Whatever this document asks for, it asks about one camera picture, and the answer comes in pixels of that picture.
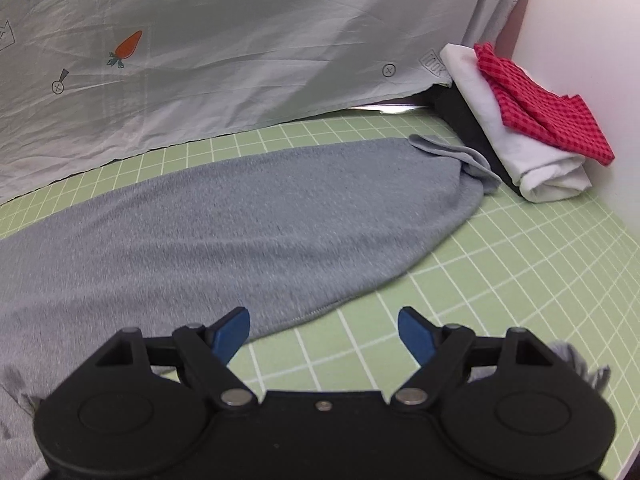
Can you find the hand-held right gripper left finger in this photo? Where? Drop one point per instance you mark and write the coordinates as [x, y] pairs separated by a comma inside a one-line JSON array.
[[231, 334]]

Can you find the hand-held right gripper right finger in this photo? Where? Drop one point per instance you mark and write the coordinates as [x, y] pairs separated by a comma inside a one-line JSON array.
[[416, 336]]

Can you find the grey knit garment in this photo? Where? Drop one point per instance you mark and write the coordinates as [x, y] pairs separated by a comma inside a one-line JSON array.
[[210, 240]]

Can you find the green grid cutting mat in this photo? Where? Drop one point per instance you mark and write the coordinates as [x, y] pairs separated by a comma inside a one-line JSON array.
[[510, 270]]

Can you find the black folded garment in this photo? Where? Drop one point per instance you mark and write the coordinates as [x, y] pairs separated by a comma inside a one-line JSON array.
[[470, 122]]

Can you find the white folded garment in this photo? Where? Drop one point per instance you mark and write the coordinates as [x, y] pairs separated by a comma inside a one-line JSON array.
[[505, 132]]

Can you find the red checked folded cloth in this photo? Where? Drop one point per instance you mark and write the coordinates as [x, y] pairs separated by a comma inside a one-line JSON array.
[[535, 102]]

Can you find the carrot printed grey sheet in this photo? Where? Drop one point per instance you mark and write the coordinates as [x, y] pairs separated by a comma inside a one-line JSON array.
[[240, 50]]

